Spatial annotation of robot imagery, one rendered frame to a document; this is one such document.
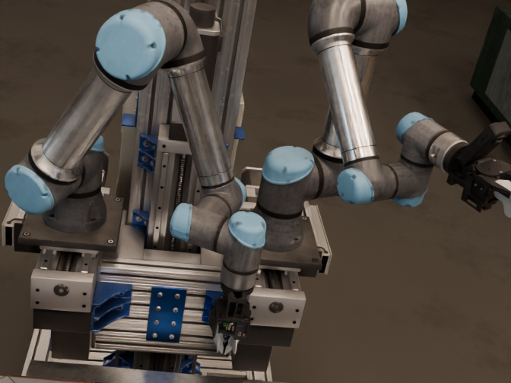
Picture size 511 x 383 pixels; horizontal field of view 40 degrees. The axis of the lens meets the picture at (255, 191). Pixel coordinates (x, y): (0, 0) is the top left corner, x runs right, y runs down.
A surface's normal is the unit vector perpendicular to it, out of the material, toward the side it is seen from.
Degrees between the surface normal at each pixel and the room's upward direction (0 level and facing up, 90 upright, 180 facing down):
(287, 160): 8
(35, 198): 97
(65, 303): 90
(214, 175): 81
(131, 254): 0
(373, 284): 0
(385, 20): 90
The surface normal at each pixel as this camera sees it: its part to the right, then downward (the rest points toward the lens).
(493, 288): 0.17, -0.86
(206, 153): 0.00, 0.36
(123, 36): -0.26, 0.33
